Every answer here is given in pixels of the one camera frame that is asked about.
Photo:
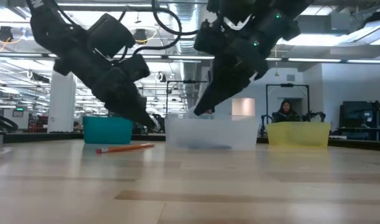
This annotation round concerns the black background robot arm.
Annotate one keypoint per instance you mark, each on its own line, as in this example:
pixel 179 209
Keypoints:
pixel 314 115

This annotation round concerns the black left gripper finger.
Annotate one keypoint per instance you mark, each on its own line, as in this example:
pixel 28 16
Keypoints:
pixel 146 113
pixel 134 113

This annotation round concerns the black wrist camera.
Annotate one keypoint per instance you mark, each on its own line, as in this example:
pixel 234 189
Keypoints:
pixel 110 35
pixel 208 35

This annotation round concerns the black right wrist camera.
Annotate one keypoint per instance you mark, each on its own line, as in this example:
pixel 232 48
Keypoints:
pixel 208 35

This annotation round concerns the yellow translucent plastic bin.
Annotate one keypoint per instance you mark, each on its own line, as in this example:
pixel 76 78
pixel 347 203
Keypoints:
pixel 297 135

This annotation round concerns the short orange crayon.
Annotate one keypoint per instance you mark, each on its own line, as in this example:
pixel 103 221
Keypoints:
pixel 208 111

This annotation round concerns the white square column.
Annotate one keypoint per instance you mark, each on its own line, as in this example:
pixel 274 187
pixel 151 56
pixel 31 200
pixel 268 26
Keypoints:
pixel 61 109

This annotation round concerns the black gantry frame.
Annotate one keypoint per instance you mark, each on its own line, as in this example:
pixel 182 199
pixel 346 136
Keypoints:
pixel 286 85

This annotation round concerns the teal plastic bin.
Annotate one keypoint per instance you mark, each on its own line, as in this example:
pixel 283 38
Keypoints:
pixel 107 130

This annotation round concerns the black equipment rack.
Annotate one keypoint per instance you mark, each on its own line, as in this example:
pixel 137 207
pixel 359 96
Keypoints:
pixel 355 115

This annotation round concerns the black aluminium table frame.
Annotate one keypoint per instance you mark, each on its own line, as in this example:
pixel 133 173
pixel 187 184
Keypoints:
pixel 37 137

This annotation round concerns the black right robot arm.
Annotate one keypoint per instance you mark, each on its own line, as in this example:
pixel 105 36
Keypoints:
pixel 286 12

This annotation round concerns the orange pencil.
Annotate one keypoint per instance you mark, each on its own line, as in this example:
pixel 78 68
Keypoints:
pixel 124 148

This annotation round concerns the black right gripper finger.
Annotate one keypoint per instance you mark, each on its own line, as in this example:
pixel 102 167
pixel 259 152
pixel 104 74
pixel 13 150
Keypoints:
pixel 222 95
pixel 208 91

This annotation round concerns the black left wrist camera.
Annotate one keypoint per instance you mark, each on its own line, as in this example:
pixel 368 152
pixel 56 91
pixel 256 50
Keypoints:
pixel 110 35

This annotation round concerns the clear translucent plastic bin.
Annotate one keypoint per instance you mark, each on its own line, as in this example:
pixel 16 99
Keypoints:
pixel 240 133

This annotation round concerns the person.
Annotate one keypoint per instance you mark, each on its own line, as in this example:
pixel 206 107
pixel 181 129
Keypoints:
pixel 286 113

